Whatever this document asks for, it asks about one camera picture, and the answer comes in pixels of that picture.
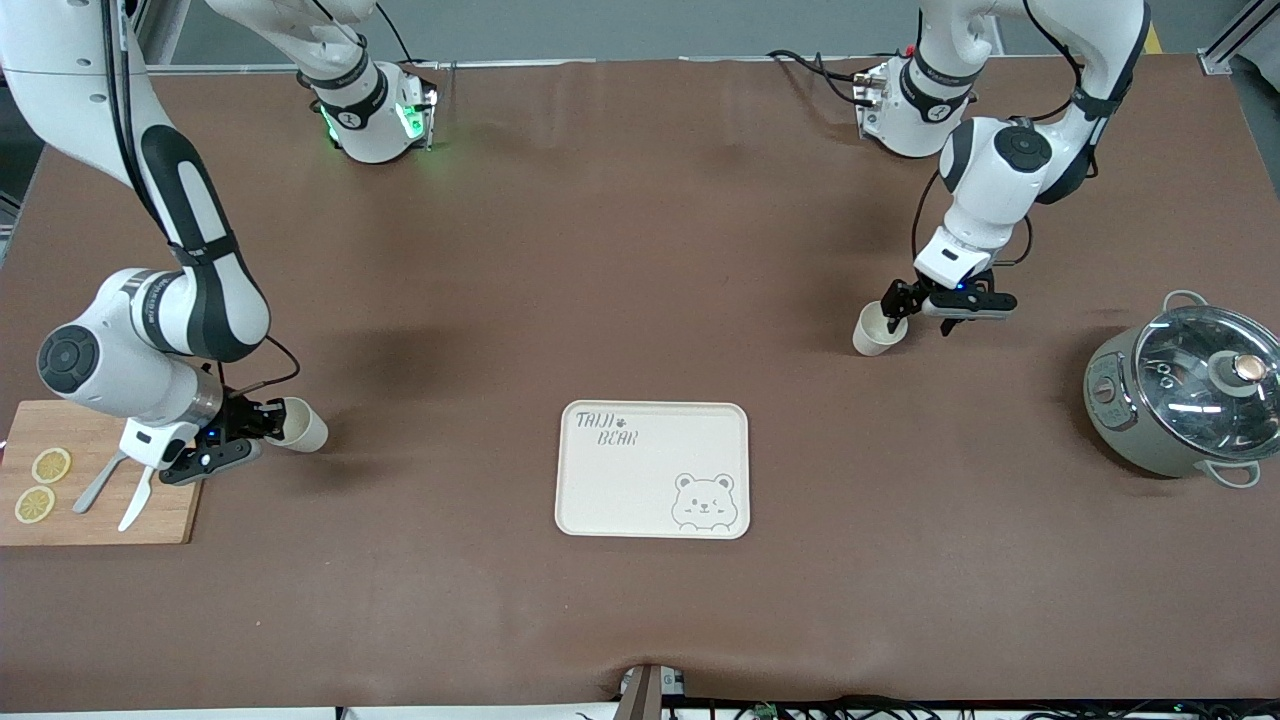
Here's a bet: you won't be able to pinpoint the cream bear print tray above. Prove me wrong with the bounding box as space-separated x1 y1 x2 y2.
554 400 751 541

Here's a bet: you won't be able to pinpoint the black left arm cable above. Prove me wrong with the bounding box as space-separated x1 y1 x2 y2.
909 0 1101 270

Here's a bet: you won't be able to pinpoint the gray-green electric pot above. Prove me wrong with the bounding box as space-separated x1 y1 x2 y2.
1083 289 1280 489

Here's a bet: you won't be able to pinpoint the glass pot lid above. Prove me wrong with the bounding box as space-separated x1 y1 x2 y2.
1134 307 1280 462

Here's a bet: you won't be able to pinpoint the aluminium frame profile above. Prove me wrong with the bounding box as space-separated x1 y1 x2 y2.
1198 0 1280 77
122 0 193 69

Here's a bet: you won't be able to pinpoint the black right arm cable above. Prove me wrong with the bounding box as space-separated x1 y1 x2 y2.
100 0 302 399

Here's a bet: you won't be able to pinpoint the bamboo cutting board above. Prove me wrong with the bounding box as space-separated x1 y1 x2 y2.
0 399 207 547

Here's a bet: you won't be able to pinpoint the cream paper cup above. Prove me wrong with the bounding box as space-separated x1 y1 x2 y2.
852 300 910 358
265 396 330 454

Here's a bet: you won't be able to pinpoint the black right base cable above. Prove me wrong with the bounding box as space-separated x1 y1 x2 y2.
374 0 443 73

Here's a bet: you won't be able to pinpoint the white plastic knife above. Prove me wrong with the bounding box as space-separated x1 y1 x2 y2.
117 464 157 533

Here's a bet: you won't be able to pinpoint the gray plastic knife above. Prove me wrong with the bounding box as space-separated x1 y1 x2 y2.
72 450 132 515

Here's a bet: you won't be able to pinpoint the black left base cables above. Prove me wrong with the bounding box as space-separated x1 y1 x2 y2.
767 47 873 107

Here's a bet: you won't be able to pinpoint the metal table edge bracket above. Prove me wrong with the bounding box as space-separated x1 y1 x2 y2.
618 662 689 720

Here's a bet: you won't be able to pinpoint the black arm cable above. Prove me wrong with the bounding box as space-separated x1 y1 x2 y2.
909 0 1101 270
100 0 302 399

